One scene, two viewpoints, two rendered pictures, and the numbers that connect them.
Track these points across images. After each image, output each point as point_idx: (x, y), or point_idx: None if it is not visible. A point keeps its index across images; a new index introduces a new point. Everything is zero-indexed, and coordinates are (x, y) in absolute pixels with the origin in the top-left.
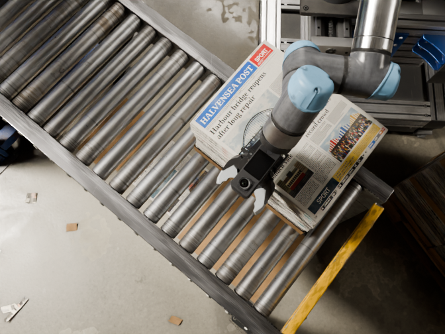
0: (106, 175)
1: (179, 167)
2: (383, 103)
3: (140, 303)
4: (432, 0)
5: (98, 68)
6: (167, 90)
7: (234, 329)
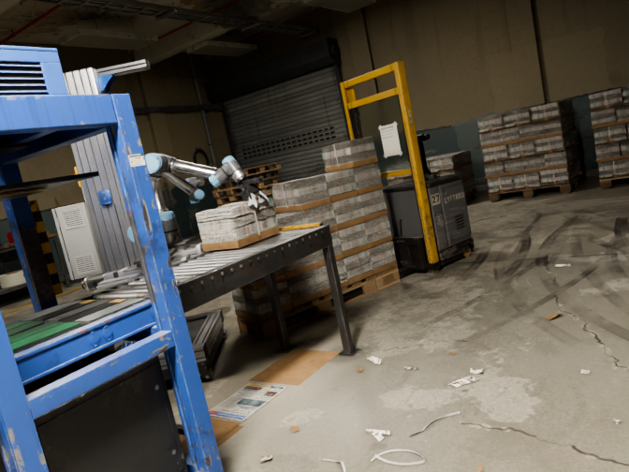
0: None
1: (240, 398)
2: (206, 322)
3: (353, 384)
4: None
5: None
6: (203, 260)
7: (358, 353)
